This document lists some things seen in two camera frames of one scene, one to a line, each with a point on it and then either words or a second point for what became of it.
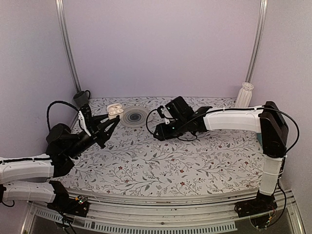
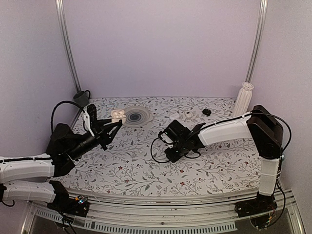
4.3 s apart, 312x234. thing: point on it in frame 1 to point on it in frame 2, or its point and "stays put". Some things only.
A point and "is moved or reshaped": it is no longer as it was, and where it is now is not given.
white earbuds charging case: (114, 109) is moved or reshaped
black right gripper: (163, 133) to (171, 156)
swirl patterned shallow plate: (134, 117) stays put
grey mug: (81, 98) stays put
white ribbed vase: (244, 95) stays put
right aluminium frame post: (257, 40) stays put
